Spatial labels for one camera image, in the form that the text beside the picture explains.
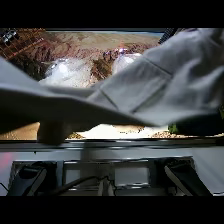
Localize grey garment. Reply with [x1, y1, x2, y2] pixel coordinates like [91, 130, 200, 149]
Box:
[0, 27, 224, 146]

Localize green garment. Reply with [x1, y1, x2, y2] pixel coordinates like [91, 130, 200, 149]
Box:
[167, 123, 180, 135]

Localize silver frame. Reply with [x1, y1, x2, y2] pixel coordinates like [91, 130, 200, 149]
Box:
[0, 137, 224, 197]

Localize black cable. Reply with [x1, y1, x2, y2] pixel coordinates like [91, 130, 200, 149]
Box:
[49, 174, 112, 197]

